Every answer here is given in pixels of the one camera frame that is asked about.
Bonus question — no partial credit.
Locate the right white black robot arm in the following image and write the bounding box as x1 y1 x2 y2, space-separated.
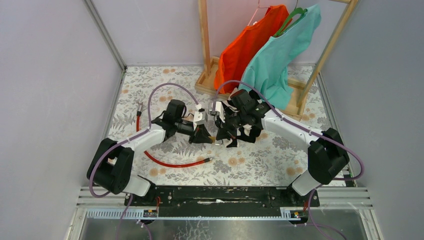
209 89 350 206

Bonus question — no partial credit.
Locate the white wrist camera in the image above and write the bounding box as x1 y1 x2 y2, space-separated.
193 103 208 128
209 101 225 124

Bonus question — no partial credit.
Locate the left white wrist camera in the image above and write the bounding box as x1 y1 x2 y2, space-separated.
193 103 208 128

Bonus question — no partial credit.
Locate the aluminium rail frame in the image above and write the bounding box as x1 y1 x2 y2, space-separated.
66 185 383 240

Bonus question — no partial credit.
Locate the orange t-shirt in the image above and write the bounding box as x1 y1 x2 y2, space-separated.
213 4 289 90

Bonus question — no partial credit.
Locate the green hanger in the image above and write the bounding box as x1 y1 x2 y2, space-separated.
273 7 308 38

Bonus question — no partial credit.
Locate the floral table mat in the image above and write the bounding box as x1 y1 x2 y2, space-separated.
94 65 347 187

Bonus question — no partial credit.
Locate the teal t-shirt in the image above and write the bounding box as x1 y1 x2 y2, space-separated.
241 4 322 110

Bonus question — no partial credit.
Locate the red cable lock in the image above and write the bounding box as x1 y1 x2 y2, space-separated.
136 102 214 169

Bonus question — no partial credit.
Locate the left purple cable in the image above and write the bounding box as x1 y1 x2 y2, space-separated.
88 82 201 199

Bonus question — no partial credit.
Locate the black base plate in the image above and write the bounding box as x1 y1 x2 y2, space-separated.
125 185 320 218

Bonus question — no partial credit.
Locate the brass padlock with shackle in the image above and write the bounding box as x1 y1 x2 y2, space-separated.
209 136 223 146

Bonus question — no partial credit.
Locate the black white striped cloth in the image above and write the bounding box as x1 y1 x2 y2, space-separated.
220 89 270 148

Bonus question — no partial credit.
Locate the wooden clothes rack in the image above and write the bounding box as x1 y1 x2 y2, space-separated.
194 0 358 121

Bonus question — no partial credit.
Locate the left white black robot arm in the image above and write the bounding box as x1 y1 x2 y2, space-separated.
86 99 213 206

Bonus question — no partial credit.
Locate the pink hanger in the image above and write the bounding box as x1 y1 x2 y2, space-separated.
247 0 269 26

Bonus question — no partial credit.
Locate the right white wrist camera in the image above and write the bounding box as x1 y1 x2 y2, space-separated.
209 101 225 124

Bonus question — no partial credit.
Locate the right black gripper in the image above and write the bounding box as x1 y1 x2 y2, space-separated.
215 109 247 141

